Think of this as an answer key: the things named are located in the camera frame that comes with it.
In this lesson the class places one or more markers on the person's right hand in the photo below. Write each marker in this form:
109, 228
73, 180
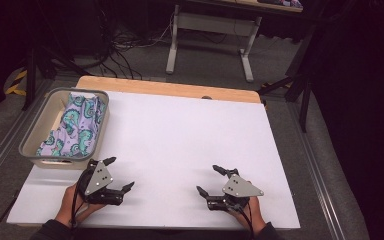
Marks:
255, 213

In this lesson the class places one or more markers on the beige plastic basket grey rim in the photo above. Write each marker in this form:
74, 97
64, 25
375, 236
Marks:
35, 141

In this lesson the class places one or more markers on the light wooden table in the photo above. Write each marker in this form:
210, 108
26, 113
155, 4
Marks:
153, 87

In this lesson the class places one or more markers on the yellow black hazard tape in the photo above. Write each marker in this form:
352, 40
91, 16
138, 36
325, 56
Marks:
16, 87

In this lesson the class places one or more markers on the white board table cover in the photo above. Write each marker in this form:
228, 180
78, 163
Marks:
180, 150

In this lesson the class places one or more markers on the purple seahorse print swimsuit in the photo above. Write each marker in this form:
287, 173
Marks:
76, 126

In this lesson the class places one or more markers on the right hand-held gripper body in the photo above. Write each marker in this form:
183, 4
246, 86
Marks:
240, 188

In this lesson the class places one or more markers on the black metal stand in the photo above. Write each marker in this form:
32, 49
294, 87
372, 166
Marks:
304, 100
30, 76

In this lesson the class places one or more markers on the aluminium floor rail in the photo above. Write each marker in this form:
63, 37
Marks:
10, 143
316, 173

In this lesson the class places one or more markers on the colourful cloth on desk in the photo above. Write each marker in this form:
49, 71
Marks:
288, 3

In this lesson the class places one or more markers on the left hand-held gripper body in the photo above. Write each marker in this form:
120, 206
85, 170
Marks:
98, 181

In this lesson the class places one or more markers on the person's left hand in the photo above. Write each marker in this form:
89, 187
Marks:
68, 206

